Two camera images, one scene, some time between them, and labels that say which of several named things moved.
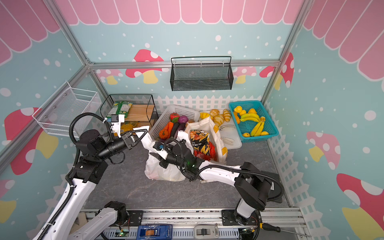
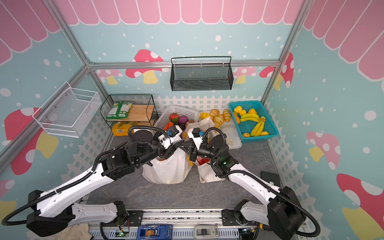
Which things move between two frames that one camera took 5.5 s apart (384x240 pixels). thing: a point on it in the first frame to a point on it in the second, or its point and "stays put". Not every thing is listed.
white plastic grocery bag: [153, 168] stays put
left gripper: [129, 144] to [170, 150]
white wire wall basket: [56, 114] stays put
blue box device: [154, 232] stays put
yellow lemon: [238, 109] stays put
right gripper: [165, 157] to [191, 146]
